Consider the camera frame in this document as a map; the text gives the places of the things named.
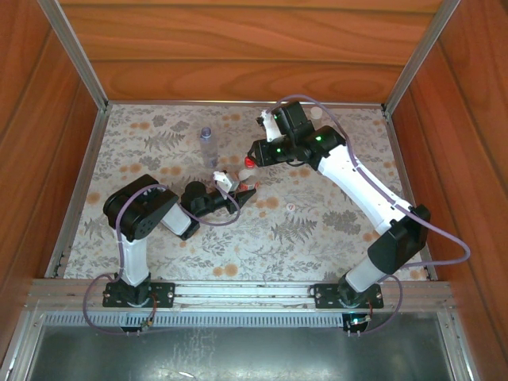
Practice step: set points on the red bottle cap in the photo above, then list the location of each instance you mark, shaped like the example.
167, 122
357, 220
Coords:
249, 161

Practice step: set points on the clear bottle with red label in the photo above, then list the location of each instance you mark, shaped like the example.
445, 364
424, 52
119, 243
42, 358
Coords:
248, 176

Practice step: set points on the clear purple-tinted bottle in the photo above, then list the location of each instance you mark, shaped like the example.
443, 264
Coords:
208, 148

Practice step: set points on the plain white bottle cap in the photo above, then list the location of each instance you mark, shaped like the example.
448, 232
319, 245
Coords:
316, 112

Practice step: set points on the white printed bottle cap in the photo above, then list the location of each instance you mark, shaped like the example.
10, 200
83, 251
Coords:
291, 206

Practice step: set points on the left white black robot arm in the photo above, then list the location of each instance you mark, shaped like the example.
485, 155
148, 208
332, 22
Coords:
133, 258

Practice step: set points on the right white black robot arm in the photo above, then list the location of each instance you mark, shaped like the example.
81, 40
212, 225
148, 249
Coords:
357, 186

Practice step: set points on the floral tablecloth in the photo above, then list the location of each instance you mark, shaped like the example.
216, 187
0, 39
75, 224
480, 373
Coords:
178, 131

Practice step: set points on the shiny metal sheet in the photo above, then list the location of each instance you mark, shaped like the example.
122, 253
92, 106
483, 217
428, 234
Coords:
238, 357

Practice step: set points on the small circuit board with LED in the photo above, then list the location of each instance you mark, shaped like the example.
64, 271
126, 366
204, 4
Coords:
357, 320

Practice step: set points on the long aluminium table edge rail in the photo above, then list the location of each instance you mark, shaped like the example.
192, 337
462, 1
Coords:
198, 103

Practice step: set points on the aluminium mounting rail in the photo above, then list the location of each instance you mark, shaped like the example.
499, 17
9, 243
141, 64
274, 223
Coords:
238, 291

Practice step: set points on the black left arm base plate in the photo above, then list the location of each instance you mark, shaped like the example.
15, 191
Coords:
162, 295

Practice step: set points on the aluminium table side rail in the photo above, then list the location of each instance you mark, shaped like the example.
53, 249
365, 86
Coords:
398, 158
79, 190

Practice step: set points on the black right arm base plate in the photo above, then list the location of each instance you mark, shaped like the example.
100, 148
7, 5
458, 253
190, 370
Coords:
325, 295

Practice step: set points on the aluminium frame post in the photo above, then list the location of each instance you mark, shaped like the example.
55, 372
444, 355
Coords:
420, 51
75, 51

